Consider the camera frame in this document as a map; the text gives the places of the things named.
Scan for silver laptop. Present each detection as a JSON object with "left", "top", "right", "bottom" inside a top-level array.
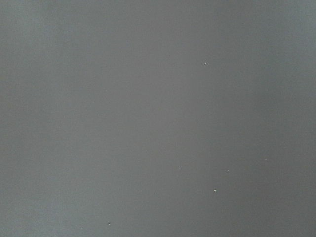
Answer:
[{"left": 0, "top": 0, "right": 316, "bottom": 237}]

